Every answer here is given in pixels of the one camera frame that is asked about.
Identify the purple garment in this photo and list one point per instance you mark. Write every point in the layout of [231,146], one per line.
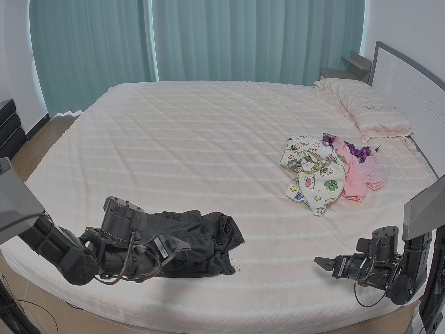
[360,151]

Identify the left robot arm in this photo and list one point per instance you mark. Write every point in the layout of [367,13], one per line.
[52,245]

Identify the black shorts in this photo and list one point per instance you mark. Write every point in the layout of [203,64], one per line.
[205,235]

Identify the cream pillow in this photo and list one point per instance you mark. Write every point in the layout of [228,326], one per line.
[372,113]

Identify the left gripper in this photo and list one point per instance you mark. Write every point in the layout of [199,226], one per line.
[153,256]

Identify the white printed garment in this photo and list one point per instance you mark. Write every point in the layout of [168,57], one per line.
[316,183]

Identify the grey bedside table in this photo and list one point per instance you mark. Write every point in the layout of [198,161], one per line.
[342,71]

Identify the pink garment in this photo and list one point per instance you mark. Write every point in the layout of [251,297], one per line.
[361,179]

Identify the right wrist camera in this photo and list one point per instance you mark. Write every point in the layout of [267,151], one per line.
[363,245]

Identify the blue-green curtain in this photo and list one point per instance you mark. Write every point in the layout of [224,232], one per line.
[260,30]
[94,40]

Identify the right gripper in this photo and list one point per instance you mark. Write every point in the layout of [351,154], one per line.
[349,266]

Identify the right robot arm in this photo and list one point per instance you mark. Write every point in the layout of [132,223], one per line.
[417,263]

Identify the bed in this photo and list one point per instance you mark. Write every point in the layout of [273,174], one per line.
[191,151]

